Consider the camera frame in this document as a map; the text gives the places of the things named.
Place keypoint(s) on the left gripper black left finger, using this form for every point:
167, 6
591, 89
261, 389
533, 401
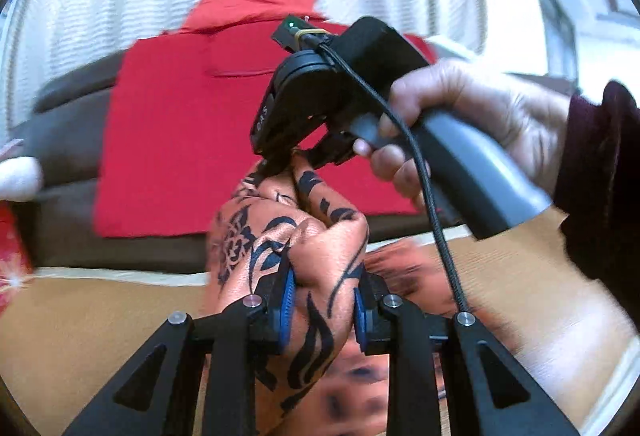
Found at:
196, 373

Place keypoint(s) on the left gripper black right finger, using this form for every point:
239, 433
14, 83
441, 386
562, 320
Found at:
449, 373

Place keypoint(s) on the orange floral garment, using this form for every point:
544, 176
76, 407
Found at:
321, 384

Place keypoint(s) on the dark maroon sleeve forearm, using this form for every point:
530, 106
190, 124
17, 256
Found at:
598, 189

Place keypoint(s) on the person's right hand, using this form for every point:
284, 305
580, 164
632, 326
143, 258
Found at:
526, 119

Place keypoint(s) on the red folded garment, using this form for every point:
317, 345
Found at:
176, 139

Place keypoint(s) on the woven bamboo bed mat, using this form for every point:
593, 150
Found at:
70, 329

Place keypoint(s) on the red gift box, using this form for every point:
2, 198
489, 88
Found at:
15, 267

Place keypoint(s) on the white quilted cushion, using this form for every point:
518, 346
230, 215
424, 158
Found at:
21, 177

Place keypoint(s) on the dark brown headboard cushion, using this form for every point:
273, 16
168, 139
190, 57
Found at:
65, 134

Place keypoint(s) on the window frame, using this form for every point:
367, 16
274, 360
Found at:
591, 42

